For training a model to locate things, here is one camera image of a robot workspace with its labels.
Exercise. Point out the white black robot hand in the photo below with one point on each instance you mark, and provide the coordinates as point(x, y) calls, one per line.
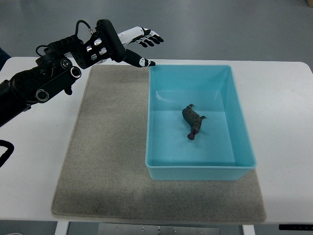
point(105, 43)

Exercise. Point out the brown toy hippo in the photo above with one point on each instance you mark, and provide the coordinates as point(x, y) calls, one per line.
point(193, 119)

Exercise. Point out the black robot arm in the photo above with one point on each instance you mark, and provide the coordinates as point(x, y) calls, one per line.
point(54, 73)

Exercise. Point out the blue plastic box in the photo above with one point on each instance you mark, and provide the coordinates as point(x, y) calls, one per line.
point(221, 150)

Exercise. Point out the grey felt mat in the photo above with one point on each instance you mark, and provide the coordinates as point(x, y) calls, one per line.
point(104, 175)

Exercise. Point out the black table control panel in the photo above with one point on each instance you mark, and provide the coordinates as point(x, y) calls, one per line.
point(296, 227)

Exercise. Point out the metal table base plate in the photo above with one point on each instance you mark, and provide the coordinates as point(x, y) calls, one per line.
point(128, 229)

